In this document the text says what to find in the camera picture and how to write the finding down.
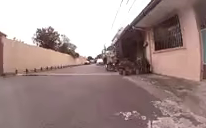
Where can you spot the grey asphalt road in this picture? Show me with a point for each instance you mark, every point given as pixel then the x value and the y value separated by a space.
pixel 67 100

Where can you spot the group of trees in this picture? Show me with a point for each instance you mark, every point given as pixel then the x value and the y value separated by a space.
pixel 56 41

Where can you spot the cracked concrete forecourt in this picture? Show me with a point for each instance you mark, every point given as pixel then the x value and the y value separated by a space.
pixel 181 100

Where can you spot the white vehicle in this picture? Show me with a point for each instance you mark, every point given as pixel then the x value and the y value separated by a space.
pixel 99 61

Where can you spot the long beige wall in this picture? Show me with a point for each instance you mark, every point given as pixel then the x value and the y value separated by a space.
pixel 41 56

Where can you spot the row of short bollards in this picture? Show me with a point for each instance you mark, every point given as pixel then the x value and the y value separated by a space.
pixel 37 70

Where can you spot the pink building with barred window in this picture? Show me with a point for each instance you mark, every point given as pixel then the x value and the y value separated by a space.
pixel 177 43

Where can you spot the dark vehicle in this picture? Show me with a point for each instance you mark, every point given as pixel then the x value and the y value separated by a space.
pixel 129 66

